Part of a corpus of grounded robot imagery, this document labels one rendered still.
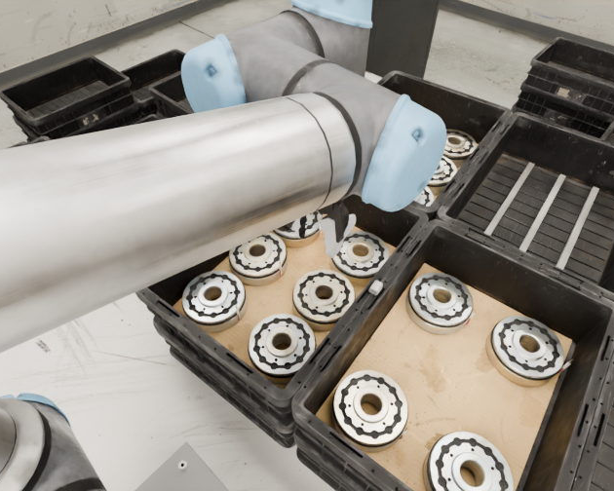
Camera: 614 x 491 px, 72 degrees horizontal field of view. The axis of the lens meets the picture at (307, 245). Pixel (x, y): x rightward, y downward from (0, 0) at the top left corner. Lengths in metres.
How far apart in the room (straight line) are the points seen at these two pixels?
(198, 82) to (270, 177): 0.17
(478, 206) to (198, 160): 0.79
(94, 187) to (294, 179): 0.10
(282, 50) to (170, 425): 0.64
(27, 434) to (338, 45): 0.47
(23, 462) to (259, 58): 0.42
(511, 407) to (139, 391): 0.61
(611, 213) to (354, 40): 0.75
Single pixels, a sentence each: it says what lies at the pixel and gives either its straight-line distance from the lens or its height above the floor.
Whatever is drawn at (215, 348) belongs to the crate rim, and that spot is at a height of 0.93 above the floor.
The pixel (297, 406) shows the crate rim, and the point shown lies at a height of 0.93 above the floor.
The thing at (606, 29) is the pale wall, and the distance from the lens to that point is 3.85.
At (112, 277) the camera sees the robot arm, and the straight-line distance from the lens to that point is 0.19.
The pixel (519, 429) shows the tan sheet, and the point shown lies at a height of 0.83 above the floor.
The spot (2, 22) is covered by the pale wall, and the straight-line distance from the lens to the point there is 3.43.
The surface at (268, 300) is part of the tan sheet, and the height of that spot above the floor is 0.83.
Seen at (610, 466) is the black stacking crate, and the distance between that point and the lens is 0.75.
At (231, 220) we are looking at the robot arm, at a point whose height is 1.30.
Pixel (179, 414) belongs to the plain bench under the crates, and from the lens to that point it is 0.81.
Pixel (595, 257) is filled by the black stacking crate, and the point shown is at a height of 0.83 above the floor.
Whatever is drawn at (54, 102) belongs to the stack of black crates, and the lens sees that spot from 2.11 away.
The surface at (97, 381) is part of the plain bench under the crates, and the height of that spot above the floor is 0.70.
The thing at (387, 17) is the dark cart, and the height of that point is 0.68.
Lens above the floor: 1.44
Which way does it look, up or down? 50 degrees down
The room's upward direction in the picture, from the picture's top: straight up
